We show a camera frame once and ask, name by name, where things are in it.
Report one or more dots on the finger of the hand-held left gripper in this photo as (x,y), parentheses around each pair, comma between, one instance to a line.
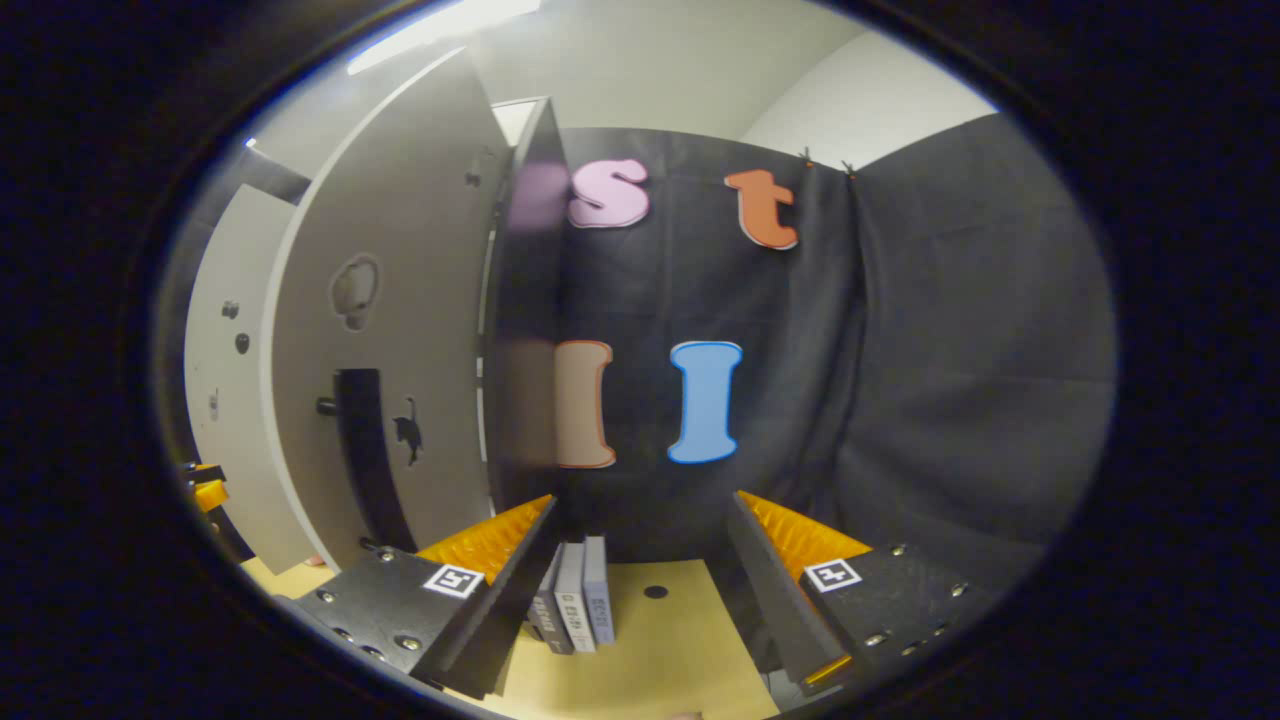
(210,495)

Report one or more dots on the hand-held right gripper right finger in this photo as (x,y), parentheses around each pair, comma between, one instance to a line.
(775,600)

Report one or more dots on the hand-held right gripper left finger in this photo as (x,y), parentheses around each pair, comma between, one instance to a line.
(505,610)

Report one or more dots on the white and grey shoe cabinet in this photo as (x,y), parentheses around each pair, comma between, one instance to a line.
(525,300)

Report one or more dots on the dark grey book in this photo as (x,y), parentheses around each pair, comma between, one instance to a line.
(548,615)

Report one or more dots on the light grey book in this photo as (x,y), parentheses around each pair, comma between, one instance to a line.
(575,605)

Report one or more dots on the blue grey book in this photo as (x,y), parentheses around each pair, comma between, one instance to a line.
(598,595)

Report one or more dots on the ceiling light panel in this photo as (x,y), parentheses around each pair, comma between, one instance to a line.
(440,25)

